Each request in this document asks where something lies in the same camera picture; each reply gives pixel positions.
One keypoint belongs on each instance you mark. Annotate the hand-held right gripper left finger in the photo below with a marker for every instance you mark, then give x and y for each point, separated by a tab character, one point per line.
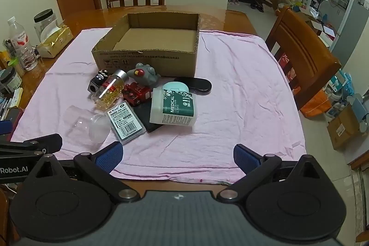
111	158

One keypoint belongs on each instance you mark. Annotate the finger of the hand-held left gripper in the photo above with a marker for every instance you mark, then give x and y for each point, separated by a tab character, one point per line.
4	127
46	142

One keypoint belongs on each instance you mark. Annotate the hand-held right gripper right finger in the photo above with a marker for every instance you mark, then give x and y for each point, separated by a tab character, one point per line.
245	158

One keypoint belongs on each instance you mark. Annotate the clear labelled staple case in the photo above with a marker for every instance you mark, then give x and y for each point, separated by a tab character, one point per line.
124	123

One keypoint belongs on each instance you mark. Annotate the clear plastic cup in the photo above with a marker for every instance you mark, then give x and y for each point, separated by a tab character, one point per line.
86	126

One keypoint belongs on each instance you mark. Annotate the black square device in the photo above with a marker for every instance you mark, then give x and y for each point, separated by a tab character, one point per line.
144	119

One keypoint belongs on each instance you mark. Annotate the clear bottle of gold capsules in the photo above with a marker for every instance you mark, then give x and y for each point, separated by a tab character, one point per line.
111	89

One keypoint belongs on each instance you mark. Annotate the black dice pencil sharpener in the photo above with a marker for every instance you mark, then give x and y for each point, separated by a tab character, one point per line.
94	85

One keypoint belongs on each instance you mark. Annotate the white cotton swab box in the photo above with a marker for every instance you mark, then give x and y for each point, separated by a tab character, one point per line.
173	107

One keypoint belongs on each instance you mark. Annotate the cardboard box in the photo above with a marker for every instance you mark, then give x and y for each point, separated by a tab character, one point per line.
150	61
343	127

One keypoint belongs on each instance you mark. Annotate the small dark-lidded jar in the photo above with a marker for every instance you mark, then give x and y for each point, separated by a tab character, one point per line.
10	81

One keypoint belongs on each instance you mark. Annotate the pink cloth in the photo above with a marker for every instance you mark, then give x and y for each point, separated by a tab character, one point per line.
245	90

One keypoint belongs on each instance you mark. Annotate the red toy train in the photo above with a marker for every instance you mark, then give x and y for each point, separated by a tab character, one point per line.
138	93

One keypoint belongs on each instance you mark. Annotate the clear plastic water bottle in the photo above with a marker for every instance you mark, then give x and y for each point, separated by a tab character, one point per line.
23	44

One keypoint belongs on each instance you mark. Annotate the black glasses case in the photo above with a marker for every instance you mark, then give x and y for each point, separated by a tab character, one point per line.
199	84

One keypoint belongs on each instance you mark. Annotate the grey toy mouse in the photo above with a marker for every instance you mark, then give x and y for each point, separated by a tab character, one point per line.
142	76

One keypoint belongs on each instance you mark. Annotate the orange bag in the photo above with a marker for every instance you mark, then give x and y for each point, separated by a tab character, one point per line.
315	103

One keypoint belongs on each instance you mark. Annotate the mint green earbud case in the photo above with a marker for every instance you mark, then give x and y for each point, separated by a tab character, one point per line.
175	86

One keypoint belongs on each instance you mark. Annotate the gold tissue box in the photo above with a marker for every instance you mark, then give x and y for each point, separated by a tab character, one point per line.
54	41

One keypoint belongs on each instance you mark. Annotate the cardboard box on floor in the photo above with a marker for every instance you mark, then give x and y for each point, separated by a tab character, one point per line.
343	127

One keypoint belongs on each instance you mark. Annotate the clear jar with black lid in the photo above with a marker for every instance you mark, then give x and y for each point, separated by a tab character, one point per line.
43	22

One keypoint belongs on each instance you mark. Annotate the wooden chair with grooved back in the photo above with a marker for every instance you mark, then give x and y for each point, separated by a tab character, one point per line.
299	47

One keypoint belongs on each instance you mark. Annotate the dark shoes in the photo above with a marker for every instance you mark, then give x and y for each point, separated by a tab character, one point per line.
257	6

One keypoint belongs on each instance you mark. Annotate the pink slippers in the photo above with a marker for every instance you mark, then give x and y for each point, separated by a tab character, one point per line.
233	2

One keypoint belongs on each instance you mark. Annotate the grey refrigerator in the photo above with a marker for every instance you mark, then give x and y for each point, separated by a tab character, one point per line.
351	32

